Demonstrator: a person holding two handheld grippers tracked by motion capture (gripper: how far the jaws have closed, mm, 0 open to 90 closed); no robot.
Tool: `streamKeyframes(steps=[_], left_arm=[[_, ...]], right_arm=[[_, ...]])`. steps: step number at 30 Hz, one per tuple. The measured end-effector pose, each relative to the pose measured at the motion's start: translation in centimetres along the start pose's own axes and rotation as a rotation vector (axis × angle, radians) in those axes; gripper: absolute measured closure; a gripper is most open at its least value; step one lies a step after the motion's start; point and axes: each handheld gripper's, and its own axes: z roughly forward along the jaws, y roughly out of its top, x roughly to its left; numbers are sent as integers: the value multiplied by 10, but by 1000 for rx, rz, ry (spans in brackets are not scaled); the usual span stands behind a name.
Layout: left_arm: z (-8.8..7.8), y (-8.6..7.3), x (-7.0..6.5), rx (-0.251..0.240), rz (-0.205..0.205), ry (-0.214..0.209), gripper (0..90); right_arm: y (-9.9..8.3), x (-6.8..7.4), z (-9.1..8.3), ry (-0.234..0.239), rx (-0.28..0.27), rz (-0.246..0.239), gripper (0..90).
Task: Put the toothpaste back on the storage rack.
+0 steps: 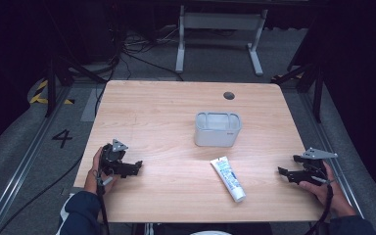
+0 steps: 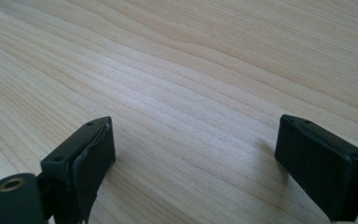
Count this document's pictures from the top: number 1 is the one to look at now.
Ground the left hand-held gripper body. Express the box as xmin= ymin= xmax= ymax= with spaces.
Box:
xmin=98 ymin=138 xmax=129 ymax=177

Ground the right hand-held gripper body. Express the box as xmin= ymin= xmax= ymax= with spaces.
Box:
xmin=301 ymin=147 xmax=339 ymax=187

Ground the white toothpaste tube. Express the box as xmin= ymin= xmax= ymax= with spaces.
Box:
xmin=210 ymin=156 xmax=247 ymax=204

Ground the white plastic container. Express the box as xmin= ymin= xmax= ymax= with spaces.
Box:
xmin=194 ymin=111 xmax=243 ymax=148

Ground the person's left hand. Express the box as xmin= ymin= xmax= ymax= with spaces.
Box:
xmin=83 ymin=146 xmax=119 ymax=196

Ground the person's right hand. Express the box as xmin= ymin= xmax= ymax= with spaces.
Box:
xmin=298 ymin=161 xmax=357 ymax=218

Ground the black metal stand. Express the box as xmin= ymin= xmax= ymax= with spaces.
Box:
xmin=270 ymin=62 xmax=326 ymax=124
xmin=43 ymin=53 xmax=109 ymax=118

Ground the yellow black floor tape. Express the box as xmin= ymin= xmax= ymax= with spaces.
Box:
xmin=28 ymin=78 xmax=76 ymax=106

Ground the metal floor rail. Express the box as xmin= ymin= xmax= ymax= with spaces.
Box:
xmin=0 ymin=85 xmax=73 ymax=235
xmin=298 ymin=91 xmax=366 ymax=219

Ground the left hand-held gripper cable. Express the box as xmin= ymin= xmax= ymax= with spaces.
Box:
xmin=93 ymin=169 xmax=115 ymax=235

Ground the hand-held gripper cable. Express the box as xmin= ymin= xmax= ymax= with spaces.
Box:
xmin=93 ymin=169 xmax=115 ymax=235
xmin=303 ymin=175 xmax=337 ymax=235

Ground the right hand-held gripper cable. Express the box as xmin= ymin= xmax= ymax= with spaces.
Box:
xmin=303 ymin=175 xmax=337 ymax=235

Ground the black floor cable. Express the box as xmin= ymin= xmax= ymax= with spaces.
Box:
xmin=0 ymin=153 xmax=85 ymax=235

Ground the bundle of floor cables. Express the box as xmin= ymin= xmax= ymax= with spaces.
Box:
xmin=111 ymin=27 xmax=185 ymax=82

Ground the white metal desk frame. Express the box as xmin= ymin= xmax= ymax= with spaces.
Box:
xmin=174 ymin=4 xmax=269 ymax=77

